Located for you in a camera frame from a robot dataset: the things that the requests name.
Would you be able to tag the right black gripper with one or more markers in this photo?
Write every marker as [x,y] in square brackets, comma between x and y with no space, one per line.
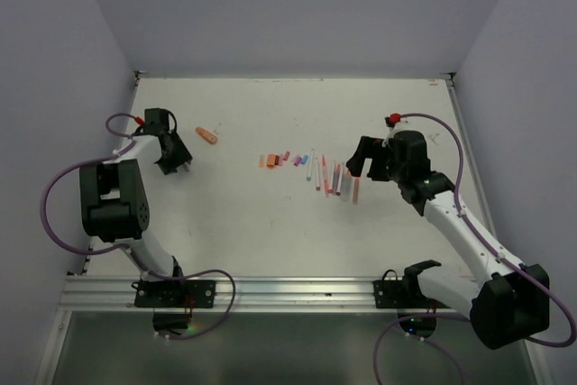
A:
[369,147]

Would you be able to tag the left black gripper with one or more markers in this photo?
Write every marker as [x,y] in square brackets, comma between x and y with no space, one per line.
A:
[181,156]

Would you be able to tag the orange capped pen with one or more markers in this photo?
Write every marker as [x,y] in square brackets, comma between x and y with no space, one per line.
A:
[346,187]
[206,135]

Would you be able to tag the pink capped pen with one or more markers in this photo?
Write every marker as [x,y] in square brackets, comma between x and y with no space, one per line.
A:
[332,177]

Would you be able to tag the white dark red pen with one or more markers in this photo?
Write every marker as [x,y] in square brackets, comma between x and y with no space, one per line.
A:
[338,189]

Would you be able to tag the white purple pen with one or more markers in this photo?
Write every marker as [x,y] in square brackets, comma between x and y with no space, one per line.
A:
[318,176]

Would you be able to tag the white blue pen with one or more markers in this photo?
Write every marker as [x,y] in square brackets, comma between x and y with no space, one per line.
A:
[310,164]

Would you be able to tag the clear orange pen cap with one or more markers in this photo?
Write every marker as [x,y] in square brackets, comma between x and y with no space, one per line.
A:
[262,160]

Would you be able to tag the orange highlighter cap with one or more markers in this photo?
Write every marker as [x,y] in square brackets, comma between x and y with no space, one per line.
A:
[271,161]

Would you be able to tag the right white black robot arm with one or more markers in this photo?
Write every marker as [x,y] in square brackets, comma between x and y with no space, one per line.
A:
[504,299]

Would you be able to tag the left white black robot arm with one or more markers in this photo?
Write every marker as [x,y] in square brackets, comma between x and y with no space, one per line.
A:
[114,205]

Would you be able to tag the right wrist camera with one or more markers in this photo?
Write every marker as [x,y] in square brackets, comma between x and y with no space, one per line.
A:
[396,123]

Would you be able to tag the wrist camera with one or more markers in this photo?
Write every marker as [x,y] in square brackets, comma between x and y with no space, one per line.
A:
[156,119]
[396,123]

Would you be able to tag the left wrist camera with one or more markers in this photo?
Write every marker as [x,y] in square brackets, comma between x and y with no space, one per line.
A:
[156,119]

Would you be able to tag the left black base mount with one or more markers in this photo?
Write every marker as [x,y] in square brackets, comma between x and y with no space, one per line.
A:
[173,302]

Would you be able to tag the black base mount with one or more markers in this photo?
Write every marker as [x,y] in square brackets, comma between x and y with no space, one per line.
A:
[173,302]
[393,291]

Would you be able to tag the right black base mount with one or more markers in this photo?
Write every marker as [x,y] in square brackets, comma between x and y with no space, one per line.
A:
[393,291]

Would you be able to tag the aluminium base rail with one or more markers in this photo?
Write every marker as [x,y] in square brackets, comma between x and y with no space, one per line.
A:
[246,295]

